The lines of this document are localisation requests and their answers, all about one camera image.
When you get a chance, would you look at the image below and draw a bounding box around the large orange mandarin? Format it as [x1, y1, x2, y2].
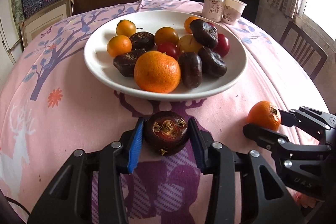
[134, 51, 181, 93]

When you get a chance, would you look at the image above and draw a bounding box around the red cherry tomato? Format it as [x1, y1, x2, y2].
[157, 42, 179, 60]

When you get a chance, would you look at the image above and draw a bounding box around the yellow-orange citrus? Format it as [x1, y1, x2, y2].
[116, 19, 137, 38]

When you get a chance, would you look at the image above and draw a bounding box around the black cable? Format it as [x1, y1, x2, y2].
[4, 197, 31, 215]

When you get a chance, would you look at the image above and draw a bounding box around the framed picture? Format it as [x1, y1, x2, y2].
[20, 0, 74, 48]

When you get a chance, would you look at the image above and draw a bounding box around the small yellow fruit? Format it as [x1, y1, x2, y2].
[177, 34, 203, 53]

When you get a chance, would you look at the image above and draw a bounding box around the pink deer tablecloth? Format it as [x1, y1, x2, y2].
[1, 0, 329, 223]

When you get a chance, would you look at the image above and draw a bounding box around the white paper cup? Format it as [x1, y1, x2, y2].
[222, 0, 247, 25]

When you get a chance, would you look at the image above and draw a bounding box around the dark water chestnut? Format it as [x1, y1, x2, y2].
[143, 111, 189, 157]
[190, 19, 218, 49]
[198, 47, 227, 78]
[178, 52, 203, 89]
[113, 49, 146, 77]
[129, 31, 155, 51]

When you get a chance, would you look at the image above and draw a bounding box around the greenish orange citrus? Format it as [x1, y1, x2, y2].
[154, 27, 179, 46]

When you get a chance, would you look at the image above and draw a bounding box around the small orange kumquat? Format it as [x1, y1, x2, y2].
[184, 16, 199, 34]

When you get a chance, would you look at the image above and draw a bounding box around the white drink can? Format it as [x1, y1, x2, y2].
[202, 0, 224, 22]

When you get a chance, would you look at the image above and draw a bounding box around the person's right hand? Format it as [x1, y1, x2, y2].
[294, 190, 318, 209]

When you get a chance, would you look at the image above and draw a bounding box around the orange citrus with stem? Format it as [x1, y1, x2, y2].
[106, 35, 132, 57]

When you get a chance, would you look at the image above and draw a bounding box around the dark wooden chair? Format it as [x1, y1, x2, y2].
[278, 21, 328, 80]

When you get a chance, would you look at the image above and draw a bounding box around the white plate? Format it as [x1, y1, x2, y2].
[84, 10, 247, 102]

